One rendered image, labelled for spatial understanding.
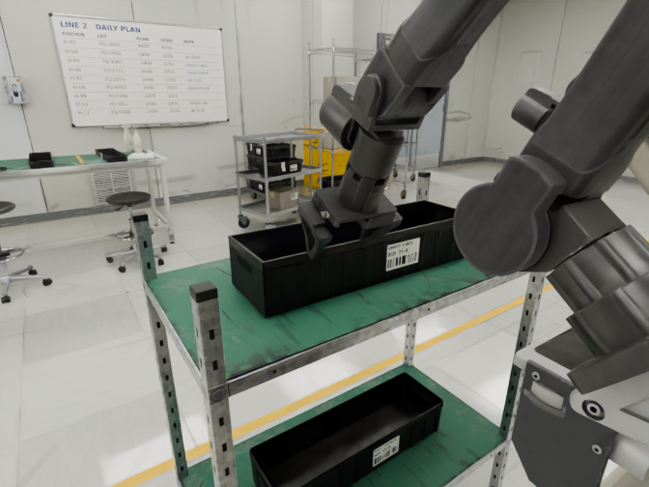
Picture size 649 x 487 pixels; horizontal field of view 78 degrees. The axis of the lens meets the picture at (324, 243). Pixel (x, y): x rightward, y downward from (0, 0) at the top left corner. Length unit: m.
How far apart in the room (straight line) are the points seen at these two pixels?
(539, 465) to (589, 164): 0.39
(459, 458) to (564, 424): 0.84
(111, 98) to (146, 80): 0.44
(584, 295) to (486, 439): 1.14
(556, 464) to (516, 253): 0.32
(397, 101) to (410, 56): 0.05
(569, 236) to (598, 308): 0.05
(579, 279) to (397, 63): 0.26
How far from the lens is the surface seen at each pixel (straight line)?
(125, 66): 5.41
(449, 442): 1.41
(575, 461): 0.58
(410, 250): 0.93
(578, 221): 0.34
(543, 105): 0.86
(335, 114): 0.54
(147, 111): 5.44
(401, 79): 0.44
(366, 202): 0.53
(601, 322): 0.34
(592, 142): 0.34
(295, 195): 4.34
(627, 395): 0.37
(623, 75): 0.34
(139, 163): 3.87
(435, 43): 0.42
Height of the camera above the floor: 1.34
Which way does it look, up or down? 20 degrees down
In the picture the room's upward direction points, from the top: straight up
